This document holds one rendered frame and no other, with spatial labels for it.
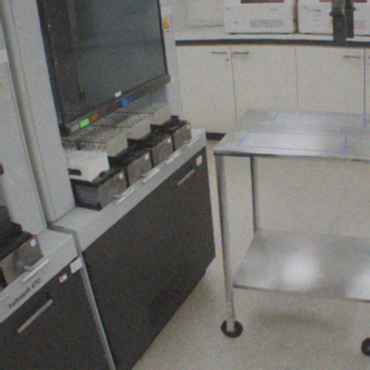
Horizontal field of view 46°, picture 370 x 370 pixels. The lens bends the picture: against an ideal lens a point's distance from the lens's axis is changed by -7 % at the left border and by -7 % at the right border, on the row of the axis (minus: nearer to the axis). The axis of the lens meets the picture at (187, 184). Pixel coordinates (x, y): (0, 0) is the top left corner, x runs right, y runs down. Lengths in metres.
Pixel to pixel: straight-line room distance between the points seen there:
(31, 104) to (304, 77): 2.51
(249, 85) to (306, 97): 0.46
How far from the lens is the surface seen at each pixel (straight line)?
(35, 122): 1.26
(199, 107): 3.82
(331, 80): 3.40
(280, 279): 1.75
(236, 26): 3.55
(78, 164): 1.38
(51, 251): 1.23
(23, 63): 1.23
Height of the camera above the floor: 1.35
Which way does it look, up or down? 25 degrees down
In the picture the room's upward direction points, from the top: 7 degrees counter-clockwise
